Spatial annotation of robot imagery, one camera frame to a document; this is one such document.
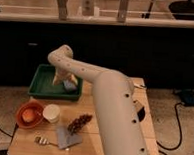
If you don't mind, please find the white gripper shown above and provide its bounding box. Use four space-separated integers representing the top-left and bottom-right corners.
52 67 78 86

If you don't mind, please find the blue sponge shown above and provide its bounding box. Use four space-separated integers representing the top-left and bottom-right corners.
63 80 78 91

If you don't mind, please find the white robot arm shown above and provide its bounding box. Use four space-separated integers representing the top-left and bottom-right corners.
48 45 149 155

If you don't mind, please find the green plastic tray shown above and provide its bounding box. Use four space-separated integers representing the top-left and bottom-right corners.
28 64 83 101

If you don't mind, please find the white cup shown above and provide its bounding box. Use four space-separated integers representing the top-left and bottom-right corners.
43 104 60 123

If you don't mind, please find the orange bowl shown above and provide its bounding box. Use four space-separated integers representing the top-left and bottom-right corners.
15 101 44 129

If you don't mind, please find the brown pine cone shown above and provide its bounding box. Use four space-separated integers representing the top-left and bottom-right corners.
67 114 93 135

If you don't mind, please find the orange fruit in bowl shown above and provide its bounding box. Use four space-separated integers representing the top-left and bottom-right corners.
22 108 35 122

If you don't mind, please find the wooden table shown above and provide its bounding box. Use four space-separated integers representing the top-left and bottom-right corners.
6 68 168 155

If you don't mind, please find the grey cloth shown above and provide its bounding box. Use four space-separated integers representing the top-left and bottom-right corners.
56 126 82 150

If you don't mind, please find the metal spoon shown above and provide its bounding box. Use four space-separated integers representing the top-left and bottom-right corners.
34 136 56 146

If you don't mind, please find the blue black device on floor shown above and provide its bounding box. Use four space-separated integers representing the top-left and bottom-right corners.
174 89 194 107

